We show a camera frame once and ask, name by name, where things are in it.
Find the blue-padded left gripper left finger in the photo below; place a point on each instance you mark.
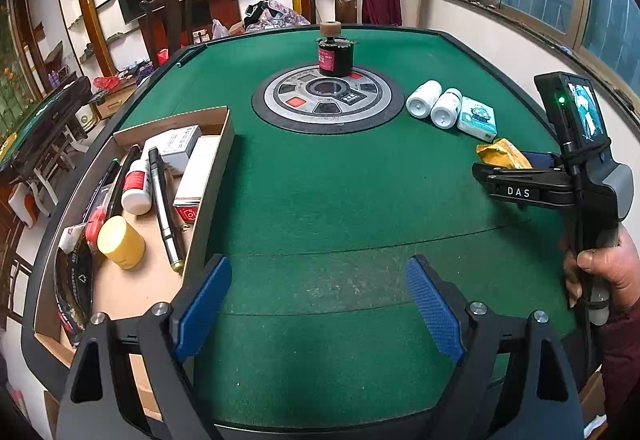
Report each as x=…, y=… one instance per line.
x=196, y=307

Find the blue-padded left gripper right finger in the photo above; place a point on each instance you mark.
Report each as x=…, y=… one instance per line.
x=441, y=305

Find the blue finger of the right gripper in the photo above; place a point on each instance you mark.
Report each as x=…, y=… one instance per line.
x=543, y=160

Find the yellow foil packet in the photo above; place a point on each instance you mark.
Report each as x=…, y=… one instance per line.
x=502, y=153

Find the white teal medicine box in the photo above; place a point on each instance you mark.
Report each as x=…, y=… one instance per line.
x=477, y=120

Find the yellow round container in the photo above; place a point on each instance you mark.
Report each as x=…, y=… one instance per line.
x=121, y=243

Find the dark marker yellow cap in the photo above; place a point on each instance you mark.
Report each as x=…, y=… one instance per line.
x=169, y=231

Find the white pill bottle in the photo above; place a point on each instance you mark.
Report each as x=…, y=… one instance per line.
x=446, y=110
x=421, y=102

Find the white bottle red label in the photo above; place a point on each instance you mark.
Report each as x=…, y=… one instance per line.
x=136, y=192

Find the dark pen teal cap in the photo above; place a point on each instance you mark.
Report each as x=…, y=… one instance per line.
x=98, y=193

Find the black art marker pink caps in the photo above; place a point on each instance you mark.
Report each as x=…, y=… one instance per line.
x=73, y=290

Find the maroon sleeved forearm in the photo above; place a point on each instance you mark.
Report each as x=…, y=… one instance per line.
x=620, y=373

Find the person's right hand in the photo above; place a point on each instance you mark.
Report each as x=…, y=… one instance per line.
x=619, y=265

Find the brown cardboard box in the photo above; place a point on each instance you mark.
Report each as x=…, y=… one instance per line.
x=130, y=269

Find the grey red-striped carton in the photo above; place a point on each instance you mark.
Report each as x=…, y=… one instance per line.
x=194, y=180

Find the small white flat box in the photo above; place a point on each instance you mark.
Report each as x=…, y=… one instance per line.
x=175, y=147

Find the black jar with red label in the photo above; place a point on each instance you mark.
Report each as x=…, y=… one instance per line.
x=335, y=56

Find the round mahjong table control panel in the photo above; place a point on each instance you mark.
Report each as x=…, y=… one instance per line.
x=302, y=100

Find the red plastic bag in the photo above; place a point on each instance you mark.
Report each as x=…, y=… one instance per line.
x=107, y=83

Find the pile of patterned clothes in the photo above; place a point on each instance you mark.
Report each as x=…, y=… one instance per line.
x=271, y=15

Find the dark wooden chair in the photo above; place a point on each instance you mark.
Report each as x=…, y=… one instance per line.
x=163, y=24

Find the camera screen on gripper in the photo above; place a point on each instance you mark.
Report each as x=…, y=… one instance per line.
x=573, y=110

